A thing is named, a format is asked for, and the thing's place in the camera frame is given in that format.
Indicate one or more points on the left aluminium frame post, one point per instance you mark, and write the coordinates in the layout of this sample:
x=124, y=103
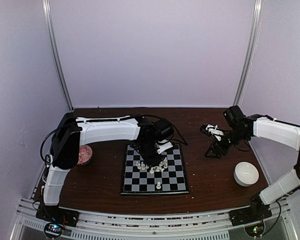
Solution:
x=56, y=57

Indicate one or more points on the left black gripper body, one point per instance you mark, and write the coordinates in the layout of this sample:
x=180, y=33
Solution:
x=146, y=151

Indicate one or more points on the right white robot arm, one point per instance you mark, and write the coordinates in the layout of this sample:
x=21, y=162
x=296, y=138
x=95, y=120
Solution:
x=276, y=143

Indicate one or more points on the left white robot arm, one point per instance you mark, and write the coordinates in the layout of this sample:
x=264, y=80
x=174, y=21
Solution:
x=73, y=132

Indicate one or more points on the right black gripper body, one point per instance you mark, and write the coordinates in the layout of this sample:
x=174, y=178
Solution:
x=224, y=149

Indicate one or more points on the right aluminium frame post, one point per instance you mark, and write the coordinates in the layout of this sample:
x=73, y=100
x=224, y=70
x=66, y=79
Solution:
x=251, y=47

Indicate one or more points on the fallen white chess piece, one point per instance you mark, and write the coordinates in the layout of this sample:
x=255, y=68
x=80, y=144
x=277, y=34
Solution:
x=159, y=169

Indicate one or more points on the white bowl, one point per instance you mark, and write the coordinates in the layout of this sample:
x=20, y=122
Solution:
x=245, y=174

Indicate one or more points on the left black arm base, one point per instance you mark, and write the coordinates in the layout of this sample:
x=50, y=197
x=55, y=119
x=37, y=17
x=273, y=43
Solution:
x=57, y=219

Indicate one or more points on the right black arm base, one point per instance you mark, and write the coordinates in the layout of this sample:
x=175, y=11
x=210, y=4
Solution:
x=252, y=217

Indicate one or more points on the aluminium frame post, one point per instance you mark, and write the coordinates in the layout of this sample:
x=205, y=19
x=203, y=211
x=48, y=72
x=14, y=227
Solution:
x=251, y=47
x=56, y=57

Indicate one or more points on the black grey chessboard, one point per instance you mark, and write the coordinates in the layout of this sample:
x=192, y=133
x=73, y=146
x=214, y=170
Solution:
x=168, y=178

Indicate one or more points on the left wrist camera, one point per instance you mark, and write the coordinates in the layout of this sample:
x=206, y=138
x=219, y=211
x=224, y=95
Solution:
x=162, y=148

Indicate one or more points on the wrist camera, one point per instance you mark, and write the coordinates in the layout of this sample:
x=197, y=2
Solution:
x=212, y=130
x=162, y=148

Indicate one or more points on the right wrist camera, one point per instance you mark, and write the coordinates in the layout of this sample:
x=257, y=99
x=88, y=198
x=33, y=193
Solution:
x=212, y=130

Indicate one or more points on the red patterned bowl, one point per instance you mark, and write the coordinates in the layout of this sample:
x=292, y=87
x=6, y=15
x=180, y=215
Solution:
x=85, y=155

